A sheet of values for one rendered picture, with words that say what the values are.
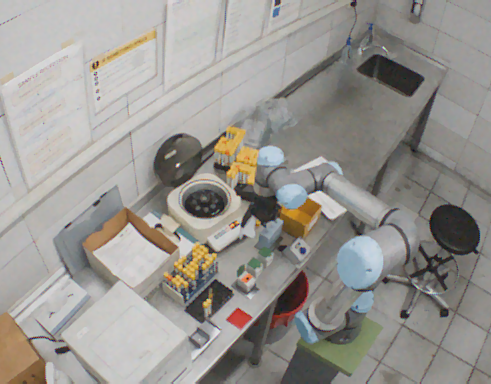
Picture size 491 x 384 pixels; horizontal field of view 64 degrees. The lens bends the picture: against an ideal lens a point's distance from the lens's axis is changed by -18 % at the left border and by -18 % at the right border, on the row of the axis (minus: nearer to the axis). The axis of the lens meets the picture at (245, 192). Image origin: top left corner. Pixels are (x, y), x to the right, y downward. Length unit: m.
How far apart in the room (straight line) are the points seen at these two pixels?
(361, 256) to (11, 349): 1.10
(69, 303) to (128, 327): 0.42
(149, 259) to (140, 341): 0.51
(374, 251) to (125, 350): 0.71
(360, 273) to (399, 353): 1.73
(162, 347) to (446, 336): 2.03
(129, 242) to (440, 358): 1.94
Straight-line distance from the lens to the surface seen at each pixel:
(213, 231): 1.77
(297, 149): 2.23
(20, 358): 1.49
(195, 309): 1.64
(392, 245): 1.06
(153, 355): 1.26
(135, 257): 1.72
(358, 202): 1.25
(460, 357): 2.90
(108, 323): 1.32
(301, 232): 1.83
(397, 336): 2.78
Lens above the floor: 2.34
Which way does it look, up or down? 47 degrees down
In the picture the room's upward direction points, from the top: 5 degrees clockwise
